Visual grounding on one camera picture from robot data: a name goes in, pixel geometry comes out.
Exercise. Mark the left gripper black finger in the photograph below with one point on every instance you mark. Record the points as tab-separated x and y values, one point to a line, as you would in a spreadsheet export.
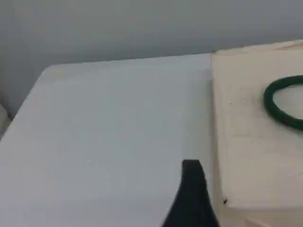
191	201

